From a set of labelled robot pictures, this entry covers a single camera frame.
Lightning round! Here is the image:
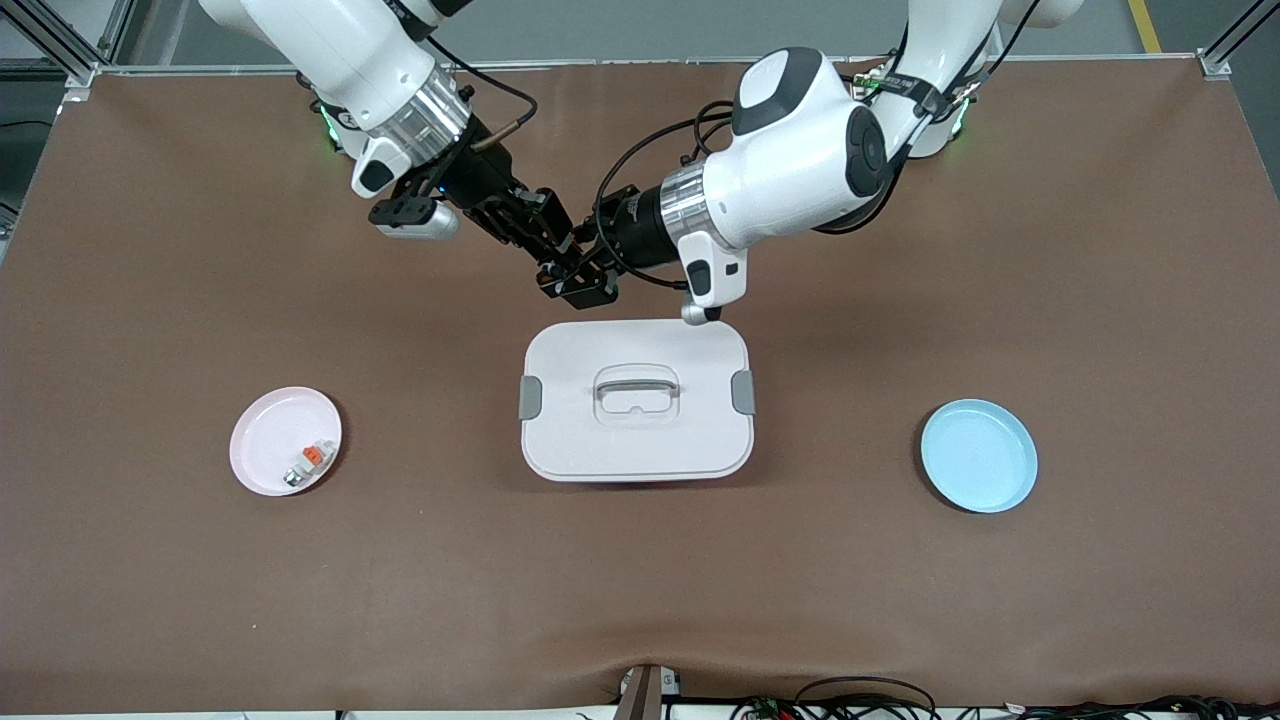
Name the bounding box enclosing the white lidded storage box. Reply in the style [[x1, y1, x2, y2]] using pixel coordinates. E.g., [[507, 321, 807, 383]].
[[518, 318, 757, 484]]

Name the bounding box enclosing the brown table cloth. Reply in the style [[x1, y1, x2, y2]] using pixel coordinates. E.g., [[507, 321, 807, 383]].
[[0, 58, 1280, 716]]

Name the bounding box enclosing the pink round plate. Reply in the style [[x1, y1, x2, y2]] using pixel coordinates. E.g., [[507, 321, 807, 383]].
[[229, 386, 343, 498]]

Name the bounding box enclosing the light blue round plate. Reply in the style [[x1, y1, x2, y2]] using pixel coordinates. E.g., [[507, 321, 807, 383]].
[[920, 398, 1039, 515]]

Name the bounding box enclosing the yellow floor tape line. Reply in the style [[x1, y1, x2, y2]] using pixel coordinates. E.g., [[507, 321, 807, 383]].
[[1128, 0, 1167, 54]]

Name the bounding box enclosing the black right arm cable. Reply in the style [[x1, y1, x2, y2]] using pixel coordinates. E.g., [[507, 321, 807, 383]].
[[425, 38, 541, 153]]

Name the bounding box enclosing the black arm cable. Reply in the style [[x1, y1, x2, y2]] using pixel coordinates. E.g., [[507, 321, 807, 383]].
[[425, 38, 541, 153], [595, 95, 736, 291]]

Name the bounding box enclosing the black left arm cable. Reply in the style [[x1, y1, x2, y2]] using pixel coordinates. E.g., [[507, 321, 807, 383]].
[[595, 95, 736, 291]]

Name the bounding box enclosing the grey box lid handle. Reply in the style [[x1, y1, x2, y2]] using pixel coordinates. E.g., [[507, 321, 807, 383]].
[[595, 372, 681, 401]]

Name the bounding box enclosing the white orange switch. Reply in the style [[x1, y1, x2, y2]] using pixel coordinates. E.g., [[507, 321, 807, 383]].
[[282, 438, 336, 488]]

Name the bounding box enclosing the brown post with bracket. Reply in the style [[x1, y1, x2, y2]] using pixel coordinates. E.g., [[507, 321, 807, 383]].
[[613, 663, 683, 720]]

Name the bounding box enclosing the aluminium frame profile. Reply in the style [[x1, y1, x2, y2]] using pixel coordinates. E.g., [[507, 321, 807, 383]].
[[0, 0, 136, 89], [1195, 0, 1280, 81]]

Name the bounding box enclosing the black looped cable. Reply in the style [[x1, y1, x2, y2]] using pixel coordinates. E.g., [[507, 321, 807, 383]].
[[790, 677, 941, 720]]

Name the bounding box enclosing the black cable bundle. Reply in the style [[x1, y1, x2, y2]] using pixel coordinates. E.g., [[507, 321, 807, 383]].
[[1000, 693, 1280, 720]]

